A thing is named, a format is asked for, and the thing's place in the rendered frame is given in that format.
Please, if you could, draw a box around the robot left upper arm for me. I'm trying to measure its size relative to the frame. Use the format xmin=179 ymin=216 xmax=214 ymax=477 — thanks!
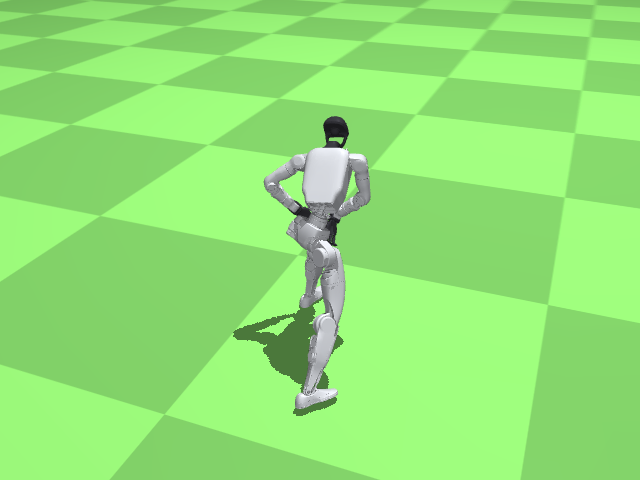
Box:
xmin=264 ymin=154 xmax=307 ymax=193

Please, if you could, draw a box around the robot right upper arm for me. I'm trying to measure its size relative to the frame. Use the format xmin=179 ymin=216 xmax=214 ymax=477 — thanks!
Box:
xmin=349 ymin=154 xmax=371 ymax=207

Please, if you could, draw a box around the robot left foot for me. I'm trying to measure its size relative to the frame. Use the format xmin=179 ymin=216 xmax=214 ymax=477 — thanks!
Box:
xmin=300 ymin=286 xmax=323 ymax=308

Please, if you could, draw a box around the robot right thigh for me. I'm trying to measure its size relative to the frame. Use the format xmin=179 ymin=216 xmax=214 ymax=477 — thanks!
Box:
xmin=312 ymin=239 xmax=345 ymax=333

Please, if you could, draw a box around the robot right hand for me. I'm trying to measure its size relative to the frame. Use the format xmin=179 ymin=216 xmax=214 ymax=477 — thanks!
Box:
xmin=326 ymin=214 xmax=340 ymax=246

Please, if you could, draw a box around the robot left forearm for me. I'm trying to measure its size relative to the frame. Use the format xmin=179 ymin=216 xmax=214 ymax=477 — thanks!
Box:
xmin=271 ymin=182 xmax=300 ymax=213

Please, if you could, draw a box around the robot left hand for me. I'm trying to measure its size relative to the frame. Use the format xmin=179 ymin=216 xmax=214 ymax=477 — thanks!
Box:
xmin=288 ymin=200 xmax=311 ymax=218

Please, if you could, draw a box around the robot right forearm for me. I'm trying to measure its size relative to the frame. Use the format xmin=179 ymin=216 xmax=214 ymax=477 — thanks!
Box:
xmin=334 ymin=196 xmax=360 ymax=219

